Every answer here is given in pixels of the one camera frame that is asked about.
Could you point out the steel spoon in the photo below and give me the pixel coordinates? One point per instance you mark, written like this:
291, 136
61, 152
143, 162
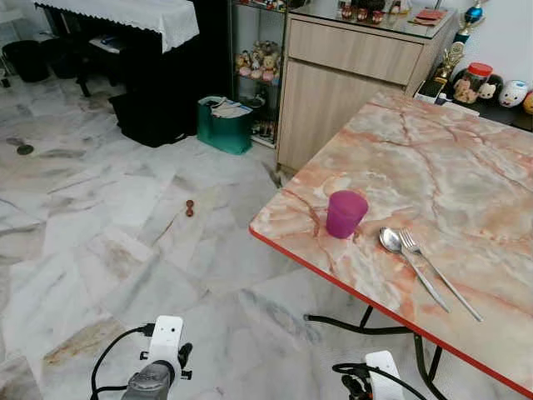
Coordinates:
391, 240

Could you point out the purple plastic cup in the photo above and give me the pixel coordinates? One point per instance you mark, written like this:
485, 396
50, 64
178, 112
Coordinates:
346, 215

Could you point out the steel fork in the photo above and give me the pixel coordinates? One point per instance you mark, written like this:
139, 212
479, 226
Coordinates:
441, 279

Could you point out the small brown floor object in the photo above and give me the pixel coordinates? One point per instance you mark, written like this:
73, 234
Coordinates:
190, 208

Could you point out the green plastic bin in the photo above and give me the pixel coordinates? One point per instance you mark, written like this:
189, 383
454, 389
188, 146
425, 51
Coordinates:
223, 129

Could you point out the black box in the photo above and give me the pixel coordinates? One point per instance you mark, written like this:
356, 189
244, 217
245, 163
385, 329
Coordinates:
154, 121

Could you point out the round dark floor drain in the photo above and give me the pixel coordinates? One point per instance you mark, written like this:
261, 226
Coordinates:
25, 149

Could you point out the light wooden cabinet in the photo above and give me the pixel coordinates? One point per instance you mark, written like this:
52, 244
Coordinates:
341, 92

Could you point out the orange egg figurine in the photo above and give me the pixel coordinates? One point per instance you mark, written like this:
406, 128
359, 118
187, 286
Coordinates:
529, 102

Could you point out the glass display shelf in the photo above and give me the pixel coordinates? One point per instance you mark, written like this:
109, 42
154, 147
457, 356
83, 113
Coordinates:
258, 62

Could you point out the black upright piano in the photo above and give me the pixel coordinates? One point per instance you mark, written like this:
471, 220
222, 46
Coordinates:
212, 50

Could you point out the white egg figurine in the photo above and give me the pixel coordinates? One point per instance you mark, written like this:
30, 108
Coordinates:
515, 93

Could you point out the clear jar red lid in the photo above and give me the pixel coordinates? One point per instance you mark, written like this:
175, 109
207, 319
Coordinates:
471, 83

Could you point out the black egg figurine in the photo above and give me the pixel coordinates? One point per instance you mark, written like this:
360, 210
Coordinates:
491, 88

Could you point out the black bucket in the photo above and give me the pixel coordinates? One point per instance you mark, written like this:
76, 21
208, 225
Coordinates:
27, 60

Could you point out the gold trophy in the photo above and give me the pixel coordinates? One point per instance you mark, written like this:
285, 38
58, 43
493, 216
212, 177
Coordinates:
450, 62

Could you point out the white lace cloth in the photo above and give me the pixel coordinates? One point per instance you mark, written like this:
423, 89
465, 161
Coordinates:
141, 15

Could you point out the flat red tray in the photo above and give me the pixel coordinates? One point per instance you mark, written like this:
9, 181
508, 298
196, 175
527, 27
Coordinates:
430, 15

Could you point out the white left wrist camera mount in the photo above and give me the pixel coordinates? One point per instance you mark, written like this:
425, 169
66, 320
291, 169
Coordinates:
166, 337

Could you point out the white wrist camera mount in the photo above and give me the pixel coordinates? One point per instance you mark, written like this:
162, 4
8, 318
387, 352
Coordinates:
166, 337
385, 379

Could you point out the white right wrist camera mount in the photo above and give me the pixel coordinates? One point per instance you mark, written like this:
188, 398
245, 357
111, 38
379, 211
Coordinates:
385, 379

